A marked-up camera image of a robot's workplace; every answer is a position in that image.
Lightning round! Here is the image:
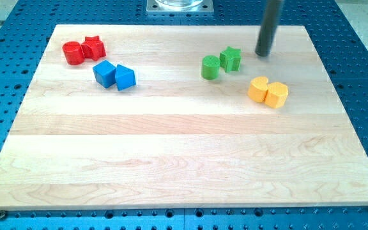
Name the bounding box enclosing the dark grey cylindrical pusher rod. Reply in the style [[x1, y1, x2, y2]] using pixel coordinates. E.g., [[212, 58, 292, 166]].
[[255, 0, 284, 57]]

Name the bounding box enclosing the green star block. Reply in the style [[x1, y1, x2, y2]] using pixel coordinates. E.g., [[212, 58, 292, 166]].
[[219, 46, 242, 73]]

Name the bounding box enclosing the red star block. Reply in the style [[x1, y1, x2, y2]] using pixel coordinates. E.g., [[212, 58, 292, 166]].
[[81, 36, 106, 61]]

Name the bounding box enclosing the yellow heart block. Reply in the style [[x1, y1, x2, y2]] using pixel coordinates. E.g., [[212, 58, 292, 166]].
[[247, 76, 268, 103]]

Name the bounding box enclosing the yellow hexagon block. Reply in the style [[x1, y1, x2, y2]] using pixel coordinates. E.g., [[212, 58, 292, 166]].
[[264, 82, 289, 109]]

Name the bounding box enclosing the green cylinder block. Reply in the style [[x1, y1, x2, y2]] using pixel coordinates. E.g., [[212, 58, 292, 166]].
[[201, 56, 220, 80]]

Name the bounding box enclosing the blue perforated metal table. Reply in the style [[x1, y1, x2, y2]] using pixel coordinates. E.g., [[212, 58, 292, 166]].
[[0, 0, 368, 229]]

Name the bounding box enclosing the light wooden board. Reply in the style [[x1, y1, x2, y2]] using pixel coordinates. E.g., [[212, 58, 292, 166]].
[[0, 24, 368, 210]]

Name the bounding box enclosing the blue triangular prism block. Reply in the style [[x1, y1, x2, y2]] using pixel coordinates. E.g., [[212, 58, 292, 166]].
[[115, 65, 136, 91]]

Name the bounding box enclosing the blue cube block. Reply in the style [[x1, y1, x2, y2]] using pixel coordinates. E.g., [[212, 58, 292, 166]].
[[93, 60, 116, 88]]

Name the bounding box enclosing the red cylinder block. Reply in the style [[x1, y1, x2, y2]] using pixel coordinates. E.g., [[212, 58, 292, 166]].
[[62, 41, 85, 65]]

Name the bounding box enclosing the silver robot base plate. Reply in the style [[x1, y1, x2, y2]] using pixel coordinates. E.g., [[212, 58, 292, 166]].
[[146, 0, 214, 14]]

